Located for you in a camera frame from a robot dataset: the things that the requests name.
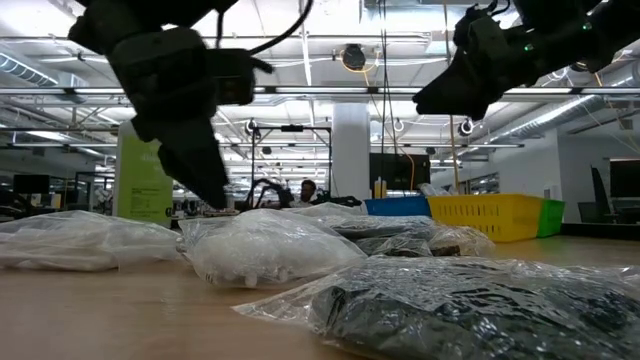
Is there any clear bag of toothbrushes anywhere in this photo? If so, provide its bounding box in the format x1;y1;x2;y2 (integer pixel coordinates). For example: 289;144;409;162
418;182;454;198

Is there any black aluminium table frame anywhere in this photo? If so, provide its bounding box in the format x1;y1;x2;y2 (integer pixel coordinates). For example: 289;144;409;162
559;222;640;241

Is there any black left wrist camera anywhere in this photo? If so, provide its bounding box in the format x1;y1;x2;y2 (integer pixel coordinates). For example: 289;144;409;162
204;47;257;107

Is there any person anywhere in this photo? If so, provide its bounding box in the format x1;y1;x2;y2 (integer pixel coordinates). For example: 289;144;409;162
294;178;321;209

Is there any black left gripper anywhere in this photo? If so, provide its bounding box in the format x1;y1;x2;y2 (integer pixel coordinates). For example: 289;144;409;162
107;27;231;209

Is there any green label wipes canister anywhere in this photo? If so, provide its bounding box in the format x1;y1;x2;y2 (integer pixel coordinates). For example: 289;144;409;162
112;121;176;227

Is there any yellow plastic basket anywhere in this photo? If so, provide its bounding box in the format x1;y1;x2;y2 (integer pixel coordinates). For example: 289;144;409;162
427;193;546;244

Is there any green plastic basket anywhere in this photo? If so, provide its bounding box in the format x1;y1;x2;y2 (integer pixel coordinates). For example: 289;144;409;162
537;198;567;239

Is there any clear bag of white cotton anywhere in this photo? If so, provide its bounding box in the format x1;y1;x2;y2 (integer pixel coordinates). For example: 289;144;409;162
0;209;182;273
178;208;369;289
282;201;362;219

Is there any blue plastic basket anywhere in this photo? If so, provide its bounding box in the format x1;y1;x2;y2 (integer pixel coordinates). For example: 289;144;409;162
364;195;433;219

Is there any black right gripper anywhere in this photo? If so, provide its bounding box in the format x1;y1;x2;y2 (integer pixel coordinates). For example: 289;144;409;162
412;4;540;121

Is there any white square pillar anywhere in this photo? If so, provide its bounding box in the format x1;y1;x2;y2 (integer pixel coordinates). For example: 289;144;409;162
331;103;372;204

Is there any silver ventilation duct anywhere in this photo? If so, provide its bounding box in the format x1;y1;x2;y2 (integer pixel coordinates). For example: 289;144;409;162
489;62;640;145

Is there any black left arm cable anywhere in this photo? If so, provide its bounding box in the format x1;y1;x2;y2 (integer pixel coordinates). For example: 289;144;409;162
215;0;315;57

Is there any black computer monitor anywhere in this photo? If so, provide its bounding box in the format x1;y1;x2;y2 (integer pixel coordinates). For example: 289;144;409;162
609;159;640;199
12;174;51;196

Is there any black robot station frame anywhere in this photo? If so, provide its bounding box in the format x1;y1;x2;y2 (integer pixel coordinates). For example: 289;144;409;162
249;124;334;207

